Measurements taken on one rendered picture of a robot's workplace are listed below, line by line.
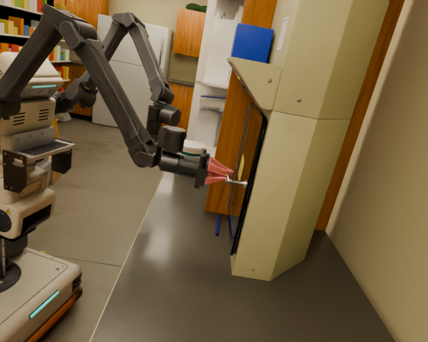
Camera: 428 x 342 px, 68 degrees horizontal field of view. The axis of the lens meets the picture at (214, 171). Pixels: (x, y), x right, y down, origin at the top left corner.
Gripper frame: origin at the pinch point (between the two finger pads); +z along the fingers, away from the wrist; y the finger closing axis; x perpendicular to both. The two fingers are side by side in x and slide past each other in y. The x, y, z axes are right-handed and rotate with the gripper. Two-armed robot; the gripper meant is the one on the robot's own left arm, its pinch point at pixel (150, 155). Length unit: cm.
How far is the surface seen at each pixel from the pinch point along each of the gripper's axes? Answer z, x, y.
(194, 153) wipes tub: 3.1, 23.8, 16.9
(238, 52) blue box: -43, -27, 24
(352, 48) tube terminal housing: -49, -41, 49
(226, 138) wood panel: -14.5, -9.2, 27.5
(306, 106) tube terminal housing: -35, -46, 41
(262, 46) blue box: -46, -27, 31
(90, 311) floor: 110, 26, -26
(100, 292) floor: 110, 41, -26
